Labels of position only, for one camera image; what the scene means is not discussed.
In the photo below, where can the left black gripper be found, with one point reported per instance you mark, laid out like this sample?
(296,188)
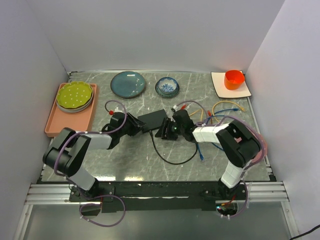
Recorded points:
(137,125)

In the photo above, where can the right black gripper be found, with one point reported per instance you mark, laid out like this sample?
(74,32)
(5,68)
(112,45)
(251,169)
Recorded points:
(167,123)

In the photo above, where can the black network switch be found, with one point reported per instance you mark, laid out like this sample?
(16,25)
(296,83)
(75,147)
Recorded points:
(153,120)

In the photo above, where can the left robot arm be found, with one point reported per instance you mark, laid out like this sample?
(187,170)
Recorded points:
(65,155)

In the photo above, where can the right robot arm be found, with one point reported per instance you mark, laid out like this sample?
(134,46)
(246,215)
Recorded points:
(241,144)

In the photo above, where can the blue patterned saucer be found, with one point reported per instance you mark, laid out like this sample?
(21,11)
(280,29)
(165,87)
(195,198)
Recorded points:
(168,95)

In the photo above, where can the blue white porcelain bowl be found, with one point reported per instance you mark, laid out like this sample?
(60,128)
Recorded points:
(167,85)

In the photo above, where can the dark teal round plate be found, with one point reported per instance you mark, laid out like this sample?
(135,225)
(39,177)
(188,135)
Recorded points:
(128,84)

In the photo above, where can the pink rectangular tray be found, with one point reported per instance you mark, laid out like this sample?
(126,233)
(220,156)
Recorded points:
(79,121)

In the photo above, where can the grey plate under green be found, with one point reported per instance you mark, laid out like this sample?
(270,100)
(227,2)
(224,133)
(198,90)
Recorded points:
(75,110)

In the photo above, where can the green dotted plate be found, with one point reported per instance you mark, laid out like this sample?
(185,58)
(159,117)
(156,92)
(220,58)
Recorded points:
(74,95)

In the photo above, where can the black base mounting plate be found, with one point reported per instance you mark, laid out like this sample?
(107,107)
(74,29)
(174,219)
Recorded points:
(158,195)

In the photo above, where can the white square plate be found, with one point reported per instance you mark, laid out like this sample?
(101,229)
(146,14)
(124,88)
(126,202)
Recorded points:
(218,84)

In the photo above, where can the orange plastic cup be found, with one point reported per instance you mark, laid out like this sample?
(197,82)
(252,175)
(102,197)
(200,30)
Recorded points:
(233,79)

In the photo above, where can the pink dotted plate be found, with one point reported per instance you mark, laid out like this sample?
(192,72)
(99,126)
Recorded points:
(263,152)

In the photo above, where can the aluminium frame rail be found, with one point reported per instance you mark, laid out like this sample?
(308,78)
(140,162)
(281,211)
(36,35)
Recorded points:
(59,194)

